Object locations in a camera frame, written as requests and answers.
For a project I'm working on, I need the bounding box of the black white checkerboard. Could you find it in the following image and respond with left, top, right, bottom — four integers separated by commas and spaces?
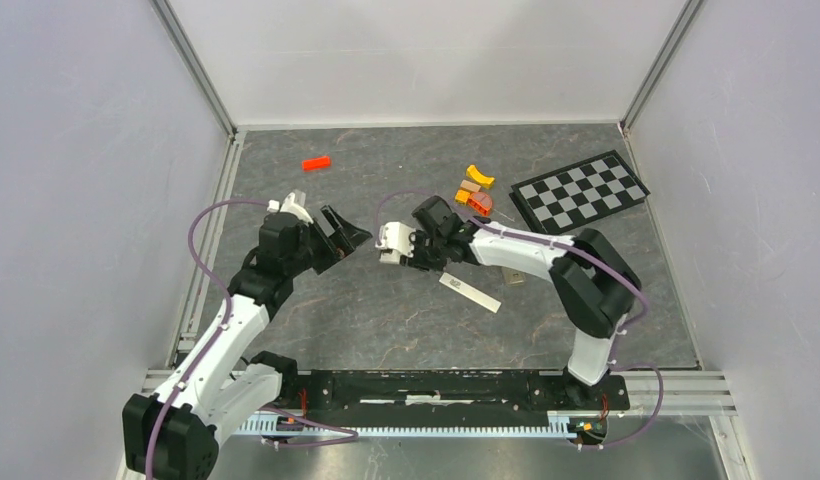
509, 150, 650, 236

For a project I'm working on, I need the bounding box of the yellow curved block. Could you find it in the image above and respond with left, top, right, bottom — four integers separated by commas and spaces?
466, 164, 495, 189

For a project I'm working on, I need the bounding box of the right aluminium frame post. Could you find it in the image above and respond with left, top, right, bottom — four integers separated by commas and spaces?
619, 0, 706, 134

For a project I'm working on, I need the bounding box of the left aluminium frame post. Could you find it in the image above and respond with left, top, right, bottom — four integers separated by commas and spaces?
150, 0, 238, 137

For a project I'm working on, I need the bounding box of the grey slotted cable duct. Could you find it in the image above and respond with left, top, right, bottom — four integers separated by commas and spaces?
233, 412, 576, 440

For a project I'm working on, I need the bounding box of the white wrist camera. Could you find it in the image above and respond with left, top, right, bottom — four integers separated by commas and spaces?
376, 221, 415, 265
266, 190, 314, 224

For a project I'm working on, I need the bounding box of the red rectangular block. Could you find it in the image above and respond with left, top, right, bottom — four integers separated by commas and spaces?
301, 155, 332, 172

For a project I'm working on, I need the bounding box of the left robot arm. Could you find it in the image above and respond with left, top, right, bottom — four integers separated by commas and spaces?
122, 193, 372, 479

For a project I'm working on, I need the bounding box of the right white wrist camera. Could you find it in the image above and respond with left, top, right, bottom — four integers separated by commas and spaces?
376, 221, 415, 265

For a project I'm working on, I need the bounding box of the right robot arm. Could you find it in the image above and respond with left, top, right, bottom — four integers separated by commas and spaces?
378, 195, 649, 408

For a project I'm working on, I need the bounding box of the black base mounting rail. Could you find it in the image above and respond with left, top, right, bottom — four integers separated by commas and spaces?
272, 369, 631, 428

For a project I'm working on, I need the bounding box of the beige remote control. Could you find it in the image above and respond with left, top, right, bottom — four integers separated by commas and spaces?
502, 267, 525, 286

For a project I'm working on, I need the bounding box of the tan small block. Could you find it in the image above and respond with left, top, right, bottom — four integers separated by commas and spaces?
460, 180, 482, 193

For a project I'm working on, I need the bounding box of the orange semicircle block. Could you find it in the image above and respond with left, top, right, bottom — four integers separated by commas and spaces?
466, 191, 494, 217

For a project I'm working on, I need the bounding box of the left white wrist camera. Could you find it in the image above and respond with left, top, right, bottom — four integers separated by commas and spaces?
266, 190, 314, 224

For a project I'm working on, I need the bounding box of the aluminium frame post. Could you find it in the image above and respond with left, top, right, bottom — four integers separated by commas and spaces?
619, 0, 706, 134
150, 0, 238, 137

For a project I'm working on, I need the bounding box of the white stick remote cover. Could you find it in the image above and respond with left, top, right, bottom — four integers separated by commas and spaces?
439, 272, 501, 313

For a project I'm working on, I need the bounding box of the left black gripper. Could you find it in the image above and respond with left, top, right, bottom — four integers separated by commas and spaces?
285, 204, 371, 277

